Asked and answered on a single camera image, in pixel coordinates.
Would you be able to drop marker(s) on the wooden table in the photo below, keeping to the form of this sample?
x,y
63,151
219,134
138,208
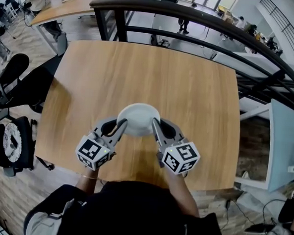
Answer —
x,y
149,80

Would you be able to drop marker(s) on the person's right forearm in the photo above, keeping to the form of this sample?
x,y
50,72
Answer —
x,y
182,193

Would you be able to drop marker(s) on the person's left forearm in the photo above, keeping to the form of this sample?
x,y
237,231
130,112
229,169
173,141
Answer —
x,y
87,183

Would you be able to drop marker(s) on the black curved railing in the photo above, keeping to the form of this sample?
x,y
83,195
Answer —
x,y
217,24

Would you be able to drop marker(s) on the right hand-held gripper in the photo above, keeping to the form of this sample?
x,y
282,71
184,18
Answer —
x,y
180,157

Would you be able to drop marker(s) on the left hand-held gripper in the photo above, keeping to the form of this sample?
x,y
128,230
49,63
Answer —
x,y
92,151

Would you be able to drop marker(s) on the long wooden desk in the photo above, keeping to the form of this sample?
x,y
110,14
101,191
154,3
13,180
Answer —
x,y
66,7

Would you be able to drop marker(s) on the chair with patterned cushion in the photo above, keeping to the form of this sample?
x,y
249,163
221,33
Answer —
x,y
13,143

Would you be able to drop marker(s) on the light blue panel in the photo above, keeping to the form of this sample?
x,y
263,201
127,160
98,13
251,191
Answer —
x,y
287,140

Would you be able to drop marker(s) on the white bowl container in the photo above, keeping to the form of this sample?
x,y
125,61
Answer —
x,y
139,119

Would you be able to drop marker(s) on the black office chair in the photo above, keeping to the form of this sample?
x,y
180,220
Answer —
x,y
17,81

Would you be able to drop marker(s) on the person's black clothing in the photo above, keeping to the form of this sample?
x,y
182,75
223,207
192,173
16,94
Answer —
x,y
131,213

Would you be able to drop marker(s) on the black phone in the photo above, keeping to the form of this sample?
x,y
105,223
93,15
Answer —
x,y
14,141

